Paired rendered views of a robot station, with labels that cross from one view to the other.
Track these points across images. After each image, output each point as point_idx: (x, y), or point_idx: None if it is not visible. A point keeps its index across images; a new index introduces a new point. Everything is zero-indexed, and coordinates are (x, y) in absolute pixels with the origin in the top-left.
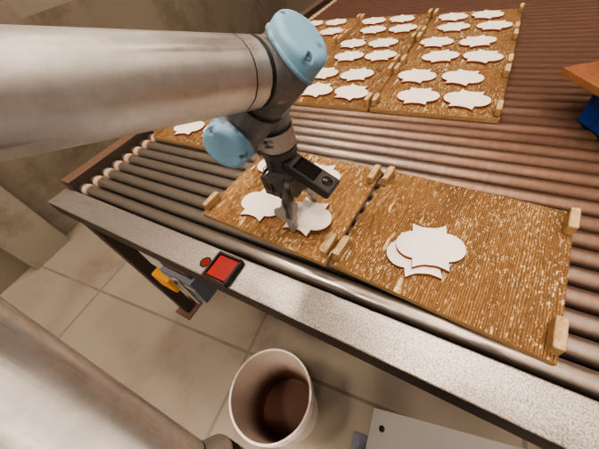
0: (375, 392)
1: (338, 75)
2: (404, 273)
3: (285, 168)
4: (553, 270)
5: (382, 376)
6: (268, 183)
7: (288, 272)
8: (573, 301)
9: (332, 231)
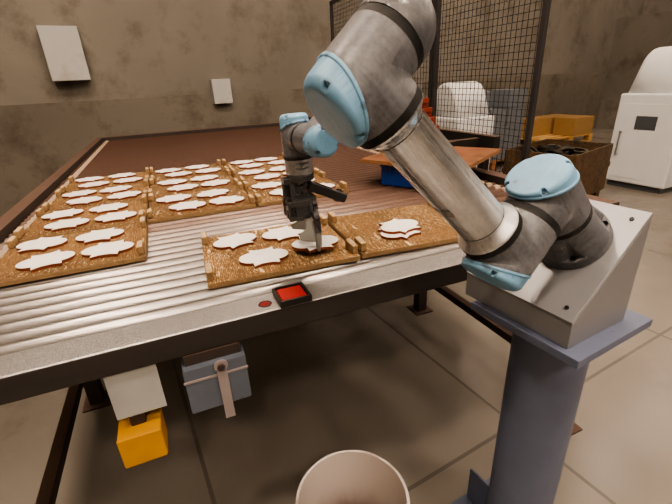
0: (404, 476)
1: (192, 197)
2: (404, 239)
3: (313, 186)
4: None
5: (395, 459)
6: (296, 207)
7: (340, 275)
8: None
9: (340, 245)
